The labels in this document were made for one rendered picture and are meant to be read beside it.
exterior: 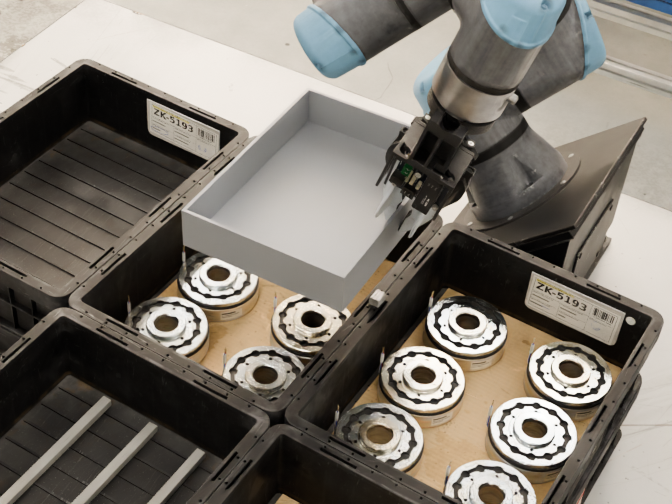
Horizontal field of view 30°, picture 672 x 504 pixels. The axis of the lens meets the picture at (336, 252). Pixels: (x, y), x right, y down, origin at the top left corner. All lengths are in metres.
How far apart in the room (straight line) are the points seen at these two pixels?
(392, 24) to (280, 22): 2.45
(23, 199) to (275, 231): 0.49
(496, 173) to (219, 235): 0.54
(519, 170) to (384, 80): 1.73
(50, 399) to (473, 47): 0.67
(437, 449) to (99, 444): 0.39
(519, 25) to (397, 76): 2.36
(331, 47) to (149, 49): 1.09
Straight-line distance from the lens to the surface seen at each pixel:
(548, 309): 1.61
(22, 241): 1.72
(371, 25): 1.22
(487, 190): 1.77
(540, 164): 1.77
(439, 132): 1.20
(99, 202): 1.77
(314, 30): 1.23
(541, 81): 1.73
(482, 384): 1.56
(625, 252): 1.98
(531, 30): 1.14
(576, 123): 3.42
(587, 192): 1.70
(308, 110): 1.55
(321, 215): 1.42
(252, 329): 1.58
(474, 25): 1.15
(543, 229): 1.67
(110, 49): 2.29
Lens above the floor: 1.98
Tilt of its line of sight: 43 degrees down
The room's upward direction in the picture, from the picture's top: 6 degrees clockwise
